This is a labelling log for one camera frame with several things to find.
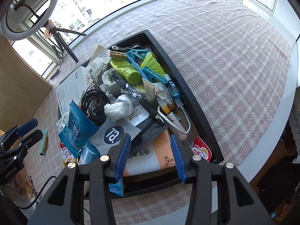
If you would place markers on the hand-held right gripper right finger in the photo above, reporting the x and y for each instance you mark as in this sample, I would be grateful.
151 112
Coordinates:
177 159

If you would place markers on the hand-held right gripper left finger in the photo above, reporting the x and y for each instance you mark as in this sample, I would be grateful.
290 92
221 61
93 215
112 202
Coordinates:
123 157

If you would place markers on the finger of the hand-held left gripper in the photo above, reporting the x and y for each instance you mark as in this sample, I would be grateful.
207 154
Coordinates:
27 127
32 138

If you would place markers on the grey sachet with round logo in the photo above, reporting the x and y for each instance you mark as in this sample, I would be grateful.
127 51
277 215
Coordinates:
114 133

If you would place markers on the blue tissue packet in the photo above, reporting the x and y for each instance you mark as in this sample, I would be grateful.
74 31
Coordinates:
77 129

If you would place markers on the orange snack sachet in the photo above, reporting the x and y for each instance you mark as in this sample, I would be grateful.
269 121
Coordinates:
165 98

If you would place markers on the black storage box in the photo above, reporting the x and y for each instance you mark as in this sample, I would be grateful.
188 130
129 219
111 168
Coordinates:
187 91

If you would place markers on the light blue plastic clothespin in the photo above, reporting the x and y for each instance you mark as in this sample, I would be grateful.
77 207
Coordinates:
136 54

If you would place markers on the white desktop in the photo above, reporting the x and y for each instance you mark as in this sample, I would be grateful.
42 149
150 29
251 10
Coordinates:
281 112

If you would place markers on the teal tube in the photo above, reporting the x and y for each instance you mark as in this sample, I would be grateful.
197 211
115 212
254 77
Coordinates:
43 141

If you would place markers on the orange tissue pack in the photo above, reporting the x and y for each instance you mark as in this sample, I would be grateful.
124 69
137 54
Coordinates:
152 157

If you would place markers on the blue white packet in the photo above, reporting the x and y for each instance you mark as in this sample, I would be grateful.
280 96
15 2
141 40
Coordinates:
116 188

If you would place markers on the light blue bottle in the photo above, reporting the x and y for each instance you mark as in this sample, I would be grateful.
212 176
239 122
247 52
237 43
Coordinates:
90 153

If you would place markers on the light wooden board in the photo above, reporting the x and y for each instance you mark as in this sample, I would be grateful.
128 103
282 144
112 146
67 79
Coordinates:
21 86

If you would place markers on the white printed card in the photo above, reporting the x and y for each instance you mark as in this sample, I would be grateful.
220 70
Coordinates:
138 114

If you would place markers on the crumpled white tissue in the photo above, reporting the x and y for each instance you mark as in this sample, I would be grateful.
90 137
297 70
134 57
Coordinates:
119 107

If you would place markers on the black inline light controller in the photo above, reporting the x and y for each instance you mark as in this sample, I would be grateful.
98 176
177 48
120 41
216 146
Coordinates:
55 74

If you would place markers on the white printed booklet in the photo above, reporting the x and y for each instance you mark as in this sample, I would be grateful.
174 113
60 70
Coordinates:
71 86

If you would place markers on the black pen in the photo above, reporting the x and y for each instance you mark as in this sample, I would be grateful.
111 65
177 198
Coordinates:
131 90

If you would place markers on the cream tube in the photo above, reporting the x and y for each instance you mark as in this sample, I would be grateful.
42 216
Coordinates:
148 90

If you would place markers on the white plastic plug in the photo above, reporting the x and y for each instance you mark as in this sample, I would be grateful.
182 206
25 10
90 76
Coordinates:
110 80

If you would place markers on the green bottle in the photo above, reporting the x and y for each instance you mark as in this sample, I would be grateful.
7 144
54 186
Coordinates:
127 73

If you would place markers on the blue plastic clip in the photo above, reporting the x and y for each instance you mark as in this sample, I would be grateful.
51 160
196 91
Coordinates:
155 75

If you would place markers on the yellow mesh basket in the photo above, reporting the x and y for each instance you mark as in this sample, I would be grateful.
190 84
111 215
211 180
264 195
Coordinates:
153 63

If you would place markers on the white crinkled packet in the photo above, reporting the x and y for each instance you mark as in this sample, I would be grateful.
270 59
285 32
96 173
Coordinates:
99 61

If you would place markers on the silver metal tool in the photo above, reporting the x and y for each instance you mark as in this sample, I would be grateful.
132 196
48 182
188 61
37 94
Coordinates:
124 47

